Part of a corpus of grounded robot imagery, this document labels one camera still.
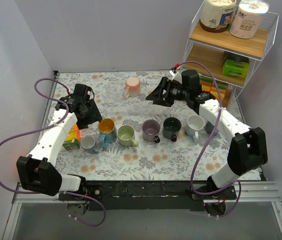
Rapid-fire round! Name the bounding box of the blue glazed mug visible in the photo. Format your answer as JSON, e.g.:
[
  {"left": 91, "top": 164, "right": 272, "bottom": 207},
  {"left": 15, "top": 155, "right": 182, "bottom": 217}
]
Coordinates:
[{"left": 98, "top": 118, "right": 117, "bottom": 148}]

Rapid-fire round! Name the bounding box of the lilac mug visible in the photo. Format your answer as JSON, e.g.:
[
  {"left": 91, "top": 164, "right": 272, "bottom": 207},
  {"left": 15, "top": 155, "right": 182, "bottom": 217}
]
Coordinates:
[{"left": 142, "top": 119, "right": 160, "bottom": 144}]

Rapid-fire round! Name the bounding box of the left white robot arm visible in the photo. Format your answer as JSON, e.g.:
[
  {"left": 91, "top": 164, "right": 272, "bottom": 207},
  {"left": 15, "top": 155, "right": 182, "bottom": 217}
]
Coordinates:
[{"left": 16, "top": 83, "right": 102, "bottom": 200}]

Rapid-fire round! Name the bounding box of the shelf sponge pack back right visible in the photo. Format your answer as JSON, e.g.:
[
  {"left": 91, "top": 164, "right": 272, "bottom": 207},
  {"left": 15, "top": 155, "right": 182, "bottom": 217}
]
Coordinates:
[{"left": 210, "top": 81, "right": 232, "bottom": 107}]

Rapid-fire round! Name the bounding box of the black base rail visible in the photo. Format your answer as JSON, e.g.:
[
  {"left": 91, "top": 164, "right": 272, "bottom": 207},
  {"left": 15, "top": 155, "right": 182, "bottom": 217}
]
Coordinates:
[{"left": 58, "top": 180, "right": 237, "bottom": 215}]

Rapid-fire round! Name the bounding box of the pink mug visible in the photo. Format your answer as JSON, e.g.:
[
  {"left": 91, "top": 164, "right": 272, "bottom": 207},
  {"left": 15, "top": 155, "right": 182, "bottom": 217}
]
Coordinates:
[{"left": 124, "top": 77, "right": 141, "bottom": 99}]

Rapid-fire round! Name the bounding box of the shelf sponge pack back left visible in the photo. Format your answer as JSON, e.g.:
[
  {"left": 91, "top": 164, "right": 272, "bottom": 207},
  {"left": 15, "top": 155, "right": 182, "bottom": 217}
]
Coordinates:
[{"left": 200, "top": 76, "right": 213, "bottom": 92}]

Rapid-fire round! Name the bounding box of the green tissue pack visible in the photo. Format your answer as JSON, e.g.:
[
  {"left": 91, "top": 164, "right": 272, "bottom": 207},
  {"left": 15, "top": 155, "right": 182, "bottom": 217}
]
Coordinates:
[{"left": 222, "top": 59, "right": 249, "bottom": 79}]

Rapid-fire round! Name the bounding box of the green mug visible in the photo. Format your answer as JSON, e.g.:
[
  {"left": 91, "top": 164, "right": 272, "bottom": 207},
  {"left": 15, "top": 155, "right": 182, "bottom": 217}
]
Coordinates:
[{"left": 117, "top": 125, "right": 139, "bottom": 148}]

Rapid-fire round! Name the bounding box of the yellow orange sponge pack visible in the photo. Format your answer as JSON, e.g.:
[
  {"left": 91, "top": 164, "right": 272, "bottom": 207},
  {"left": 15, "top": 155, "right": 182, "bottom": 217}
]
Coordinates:
[{"left": 63, "top": 124, "right": 80, "bottom": 151}]

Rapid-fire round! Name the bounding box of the white wire wooden shelf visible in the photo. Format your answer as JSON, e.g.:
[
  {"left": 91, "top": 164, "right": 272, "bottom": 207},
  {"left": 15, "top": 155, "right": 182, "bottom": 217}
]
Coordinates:
[{"left": 182, "top": 4, "right": 279, "bottom": 107}]

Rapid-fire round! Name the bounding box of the white and blue mug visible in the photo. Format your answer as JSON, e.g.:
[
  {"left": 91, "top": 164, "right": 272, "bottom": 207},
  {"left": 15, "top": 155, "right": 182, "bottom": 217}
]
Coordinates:
[{"left": 185, "top": 115, "right": 205, "bottom": 141}]

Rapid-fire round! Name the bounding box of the dark grey mug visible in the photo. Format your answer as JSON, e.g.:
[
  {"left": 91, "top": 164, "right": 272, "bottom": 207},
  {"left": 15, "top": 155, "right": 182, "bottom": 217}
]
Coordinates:
[{"left": 162, "top": 117, "right": 182, "bottom": 142}]

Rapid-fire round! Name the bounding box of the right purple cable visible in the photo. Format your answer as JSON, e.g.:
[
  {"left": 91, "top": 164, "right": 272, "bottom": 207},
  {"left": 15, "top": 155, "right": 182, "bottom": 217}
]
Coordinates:
[{"left": 170, "top": 60, "right": 243, "bottom": 219}]

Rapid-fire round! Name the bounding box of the shelf sponge pack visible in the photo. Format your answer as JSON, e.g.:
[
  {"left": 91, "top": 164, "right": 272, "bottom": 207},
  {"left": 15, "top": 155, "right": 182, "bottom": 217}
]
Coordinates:
[
  {"left": 210, "top": 81, "right": 232, "bottom": 107},
  {"left": 200, "top": 76, "right": 213, "bottom": 92}
]

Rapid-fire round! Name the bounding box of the small dark grey-blue mug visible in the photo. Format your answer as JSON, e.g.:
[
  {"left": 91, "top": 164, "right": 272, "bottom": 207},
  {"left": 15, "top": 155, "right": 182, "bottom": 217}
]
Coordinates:
[{"left": 81, "top": 135, "right": 99, "bottom": 154}]

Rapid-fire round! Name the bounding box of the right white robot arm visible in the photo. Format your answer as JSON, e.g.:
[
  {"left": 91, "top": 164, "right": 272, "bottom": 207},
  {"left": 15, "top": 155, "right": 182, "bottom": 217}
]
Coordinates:
[{"left": 146, "top": 69, "right": 268, "bottom": 199}]

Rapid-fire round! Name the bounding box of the brown toilet paper roll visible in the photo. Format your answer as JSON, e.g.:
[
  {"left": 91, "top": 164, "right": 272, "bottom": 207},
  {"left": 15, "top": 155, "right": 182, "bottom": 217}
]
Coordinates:
[{"left": 199, "top": 0, "right": 237, "bottom": 33}]

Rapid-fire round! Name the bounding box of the pink toilet paper roll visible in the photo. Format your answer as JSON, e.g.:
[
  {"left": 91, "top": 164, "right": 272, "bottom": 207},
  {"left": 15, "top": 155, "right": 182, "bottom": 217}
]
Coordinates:
[{"left": 229, "top": 0, "right": 269, "bottom": 39}]

